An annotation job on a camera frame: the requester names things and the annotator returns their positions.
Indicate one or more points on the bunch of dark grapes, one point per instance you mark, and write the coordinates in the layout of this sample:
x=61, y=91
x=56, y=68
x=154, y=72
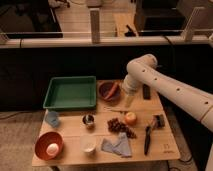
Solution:
x=116, y=126

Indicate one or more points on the black handled knife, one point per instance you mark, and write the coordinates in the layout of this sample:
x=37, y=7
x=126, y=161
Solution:
x=147, y=139

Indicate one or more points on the purple bowl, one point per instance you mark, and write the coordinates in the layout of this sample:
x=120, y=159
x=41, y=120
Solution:
x=105, y=87

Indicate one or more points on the blue cloth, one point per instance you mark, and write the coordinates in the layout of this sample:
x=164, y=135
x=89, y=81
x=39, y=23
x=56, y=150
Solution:
x=121, y=147

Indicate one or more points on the dark scrub brush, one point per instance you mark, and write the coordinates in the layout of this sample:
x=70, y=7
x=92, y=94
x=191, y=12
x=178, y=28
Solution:
x=158, y=121

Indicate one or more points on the orange fruit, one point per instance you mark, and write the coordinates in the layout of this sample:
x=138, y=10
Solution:
x=130, y=118

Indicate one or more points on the white egg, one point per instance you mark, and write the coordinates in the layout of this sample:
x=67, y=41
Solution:
x=52, y=149

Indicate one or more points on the wooden folding table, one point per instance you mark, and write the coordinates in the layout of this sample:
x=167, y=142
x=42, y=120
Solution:
x=162, y=146

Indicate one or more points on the small metal cup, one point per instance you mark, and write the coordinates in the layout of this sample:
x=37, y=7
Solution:
x=88, y=121

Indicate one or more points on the white cup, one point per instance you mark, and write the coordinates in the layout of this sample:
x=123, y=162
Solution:
x=88, y=144

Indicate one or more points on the thin metal utensil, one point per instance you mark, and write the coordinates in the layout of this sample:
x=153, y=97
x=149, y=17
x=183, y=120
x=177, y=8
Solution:
x=115, y=110

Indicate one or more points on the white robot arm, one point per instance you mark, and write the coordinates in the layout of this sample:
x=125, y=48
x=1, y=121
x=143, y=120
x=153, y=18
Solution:
x=197, y=103

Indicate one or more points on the black remote block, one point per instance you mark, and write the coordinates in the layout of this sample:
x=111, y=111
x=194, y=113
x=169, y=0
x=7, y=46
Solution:
x=146, y=92

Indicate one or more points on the blue plastic cup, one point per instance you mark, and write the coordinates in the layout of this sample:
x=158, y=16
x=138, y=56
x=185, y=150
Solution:
x=52, y=118

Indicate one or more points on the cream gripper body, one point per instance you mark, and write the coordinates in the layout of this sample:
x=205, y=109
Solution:
x=129, y=98

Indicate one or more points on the green plastic tray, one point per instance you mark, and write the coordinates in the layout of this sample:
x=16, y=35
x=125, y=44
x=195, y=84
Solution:
x=71, y=93

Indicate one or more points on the orange bowl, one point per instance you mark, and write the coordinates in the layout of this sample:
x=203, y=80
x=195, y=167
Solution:
x=44, y=141

